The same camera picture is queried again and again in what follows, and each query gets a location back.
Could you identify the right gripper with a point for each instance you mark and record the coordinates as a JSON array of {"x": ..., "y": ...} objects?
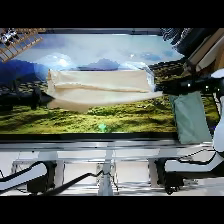
[{"x": 164, "y": 88}]

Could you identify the cream trousers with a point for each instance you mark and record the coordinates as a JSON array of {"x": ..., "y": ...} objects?
[{"x": 100, "y": 87}]

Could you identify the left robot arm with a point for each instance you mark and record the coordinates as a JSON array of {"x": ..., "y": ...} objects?
[{"x": 23, "y": 175}]

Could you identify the pale green garment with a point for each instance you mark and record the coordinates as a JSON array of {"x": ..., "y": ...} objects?
[{"x": 191, "y": 118}]

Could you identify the striped garment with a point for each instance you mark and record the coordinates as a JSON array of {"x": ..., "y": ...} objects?
[{"x": 173, "y": 34}]

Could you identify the black garment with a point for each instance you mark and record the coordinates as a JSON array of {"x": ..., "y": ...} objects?
[{"x": 195, "y": 41}]

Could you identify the wooden lattice rack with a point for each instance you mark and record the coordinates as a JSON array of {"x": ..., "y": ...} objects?
[{"x": 20, "y": 42}]

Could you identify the silver frame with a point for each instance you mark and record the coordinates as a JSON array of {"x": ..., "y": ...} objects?
[{"x": 106, "y": 173}]

